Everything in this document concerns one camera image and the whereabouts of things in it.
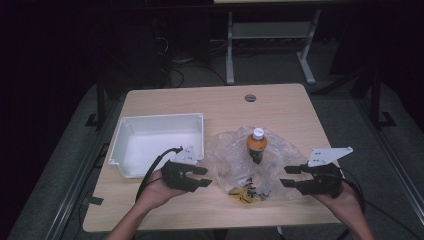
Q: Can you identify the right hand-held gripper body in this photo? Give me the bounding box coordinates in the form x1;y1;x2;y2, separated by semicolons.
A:
294;146;354;199

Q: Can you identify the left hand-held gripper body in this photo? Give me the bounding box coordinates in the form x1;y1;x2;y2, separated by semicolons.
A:
160;144;205;194

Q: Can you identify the person's right hand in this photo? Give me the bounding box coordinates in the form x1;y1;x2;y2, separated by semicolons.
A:
312;182;366;225

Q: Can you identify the clear plastic bag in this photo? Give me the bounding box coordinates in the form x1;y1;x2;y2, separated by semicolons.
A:
203;125;310;205

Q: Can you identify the orange drink bottle white cap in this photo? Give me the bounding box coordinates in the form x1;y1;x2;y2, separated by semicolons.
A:
246;127;269;165

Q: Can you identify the white metal frame desk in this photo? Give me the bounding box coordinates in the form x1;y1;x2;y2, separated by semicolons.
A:
213;0;323;86

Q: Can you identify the black floor tape strip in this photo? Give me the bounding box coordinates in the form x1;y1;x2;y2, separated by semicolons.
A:
81;195;105;206

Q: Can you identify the black metal stand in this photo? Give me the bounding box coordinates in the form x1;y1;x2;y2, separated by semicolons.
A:
84;75;108;130
361;68;398;130

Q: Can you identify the tangle of floor cables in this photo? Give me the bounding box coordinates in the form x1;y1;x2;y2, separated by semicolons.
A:
151;16;228;89

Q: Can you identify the person's left hand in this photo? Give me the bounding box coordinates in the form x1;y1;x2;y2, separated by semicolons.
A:
134;170;188;212

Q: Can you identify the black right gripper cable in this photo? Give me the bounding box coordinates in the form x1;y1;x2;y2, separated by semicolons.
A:
335;166;424;240

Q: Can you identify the white plastic bin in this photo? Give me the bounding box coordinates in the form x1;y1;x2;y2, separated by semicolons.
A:
107;112;205;180

